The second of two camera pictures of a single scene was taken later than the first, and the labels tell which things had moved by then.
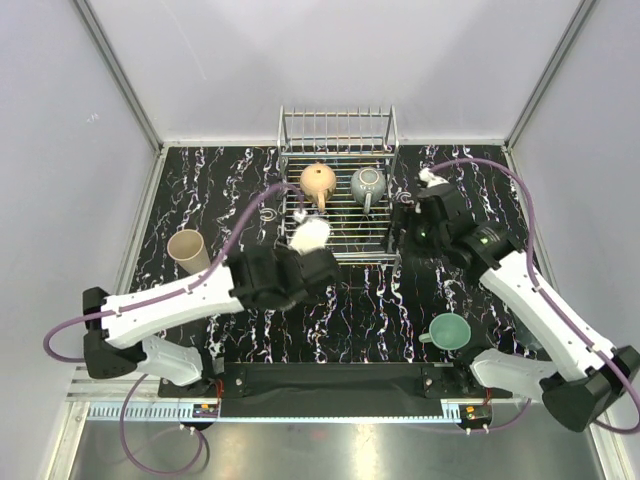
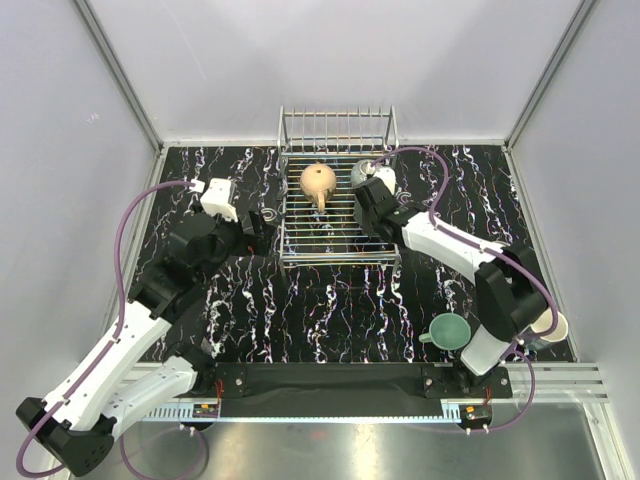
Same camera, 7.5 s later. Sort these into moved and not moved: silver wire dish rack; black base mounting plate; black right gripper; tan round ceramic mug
Moved: black right gripper
Not moved: black base mounting plate; tan round ceramic mug; silver wire dish rack
